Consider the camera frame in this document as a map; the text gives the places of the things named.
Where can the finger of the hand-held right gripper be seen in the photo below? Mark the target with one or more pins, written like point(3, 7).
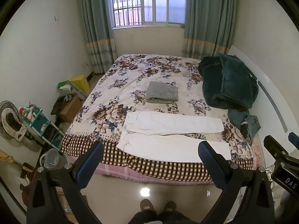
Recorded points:
point(275, 148)
point(294, 138)

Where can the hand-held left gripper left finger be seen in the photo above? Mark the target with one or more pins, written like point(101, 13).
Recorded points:
point(90, 165)

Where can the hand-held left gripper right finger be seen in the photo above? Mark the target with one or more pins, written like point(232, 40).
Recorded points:
point(208, 161)

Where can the white pants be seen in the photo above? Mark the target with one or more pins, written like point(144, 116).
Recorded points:
point(168, 135)

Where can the clear plastic pitcher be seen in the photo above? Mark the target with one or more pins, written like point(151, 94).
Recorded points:
point(51, 158)

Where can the blue denim jeans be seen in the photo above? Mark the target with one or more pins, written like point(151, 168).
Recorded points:
point(246, 121)

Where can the white headboard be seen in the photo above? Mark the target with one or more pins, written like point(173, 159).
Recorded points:
point(268, 98)

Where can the person's right shoe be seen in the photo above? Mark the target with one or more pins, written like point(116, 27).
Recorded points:
point(170, 206)

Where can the person's shoe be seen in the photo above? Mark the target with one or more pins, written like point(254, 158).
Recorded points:
point(147, 205)
point(170, 206)

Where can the brown cardboard box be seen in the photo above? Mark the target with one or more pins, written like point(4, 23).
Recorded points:
point(70, 108)

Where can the teal storage cart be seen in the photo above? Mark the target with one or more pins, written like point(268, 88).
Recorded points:
point(38, 119)

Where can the person's left shoe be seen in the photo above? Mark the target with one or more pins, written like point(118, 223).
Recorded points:
point(147, 205)

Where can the dark green blanket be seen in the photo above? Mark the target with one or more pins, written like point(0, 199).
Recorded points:
point(230, 84)

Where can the yellow broom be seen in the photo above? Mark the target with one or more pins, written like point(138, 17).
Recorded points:
point(9, 158)

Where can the folded grey towel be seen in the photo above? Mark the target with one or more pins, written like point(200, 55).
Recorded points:
point(162, 92)

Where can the yellow box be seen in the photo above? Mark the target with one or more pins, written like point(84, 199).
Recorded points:
point(81, 82)

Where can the standing fan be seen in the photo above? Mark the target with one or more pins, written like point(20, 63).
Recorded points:
point(11, 123)

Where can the bed with floral sheet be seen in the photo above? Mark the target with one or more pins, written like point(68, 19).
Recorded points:
point(130, 74)

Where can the teal striped curtain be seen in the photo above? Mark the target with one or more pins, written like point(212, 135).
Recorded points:
point(208, 18)
point(98, 28)

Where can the window with metal bars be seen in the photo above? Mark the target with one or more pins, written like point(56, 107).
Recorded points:
point(149, 2)

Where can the wall socket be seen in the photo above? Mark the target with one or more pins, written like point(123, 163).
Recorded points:
point(86, 65)

